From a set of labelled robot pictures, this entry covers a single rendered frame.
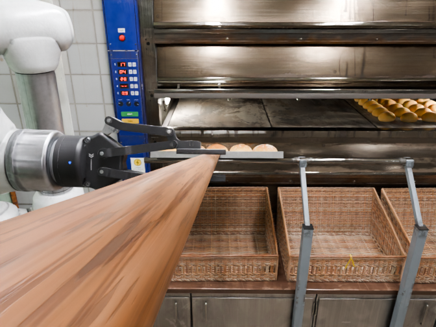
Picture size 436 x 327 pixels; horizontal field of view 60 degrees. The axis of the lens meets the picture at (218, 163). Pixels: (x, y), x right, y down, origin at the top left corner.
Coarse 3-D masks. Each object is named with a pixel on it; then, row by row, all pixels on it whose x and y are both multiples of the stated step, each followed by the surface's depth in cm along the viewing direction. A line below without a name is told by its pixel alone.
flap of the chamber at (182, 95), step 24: (168, 96) 182; (192, 96) 182; (216, 96) 182; (240, 96) 182; (264, 96) 182; (288, 96) 182; (312, 96) 181; (336, 96) 181; (360, 96) 181; (384, 96) 181; (408, 96) 181; (432, 96) 181
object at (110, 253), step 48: (96, 192) 8; (144, 192) 9; (192, 192) 15; (0, 240) 4; (48, 240) 4; (96, 240) 5; (144, 240) 6; (0, 288) 3; (48, 288) 3; (96, 288) 4; (144, 288) 5
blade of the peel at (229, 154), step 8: (152, 152) 156; (160, 152) 156; (168, 152) 156; (232, 152) 156; (240, 152) 156; (248, 152) 156; (256, 152) 156; (264, 152) 156; (272, 152) 156; (280, 152) 156
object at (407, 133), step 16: (176, 128) 207; (192, 128) 207; (208, 128) 207; (224, 128) 207; (240, 128) 207; (256, 128) 207; (272, 128) 207; (288, 128) 207; (304, 128) 207; (320, 128) 207; (336, 128) 207; (352, 128) 207; (368, 128) 207; (384, 128) 207; (400, 128) 207; (416, 128) 207; (432, 128) 207
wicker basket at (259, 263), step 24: (216, 192) 215; (240, 192) 215; (216, 216) 218; (240, 216) 217; (264, 216) 217; (192, 240) 212; (216, 240) 213; (240, 240) 213; (264, 240) 212; (192, 264) 179; (216, 264) 179; (240, 264) 179; (264, 264) 179
